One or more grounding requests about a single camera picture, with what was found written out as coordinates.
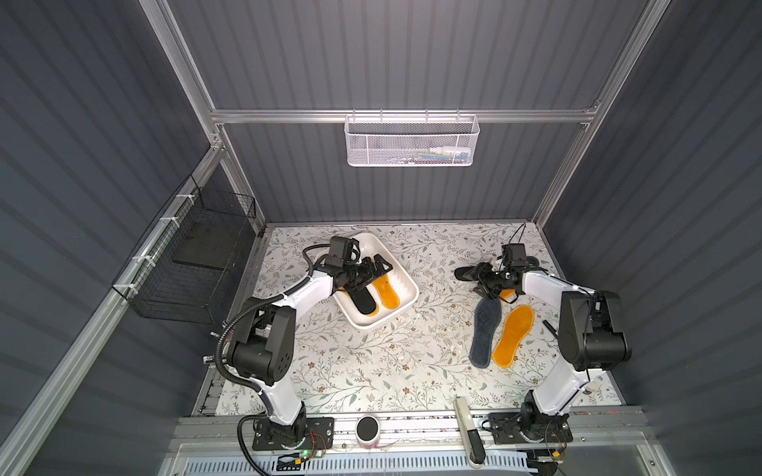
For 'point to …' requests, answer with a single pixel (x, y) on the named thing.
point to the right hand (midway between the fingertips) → (472, 279)
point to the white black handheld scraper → (472, 440)
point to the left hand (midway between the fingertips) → (387, 274)
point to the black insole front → (363, 299)
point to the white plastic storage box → (370, 245)
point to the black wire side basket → (186, 264)
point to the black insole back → (459, 271)
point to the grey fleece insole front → (488, 313)
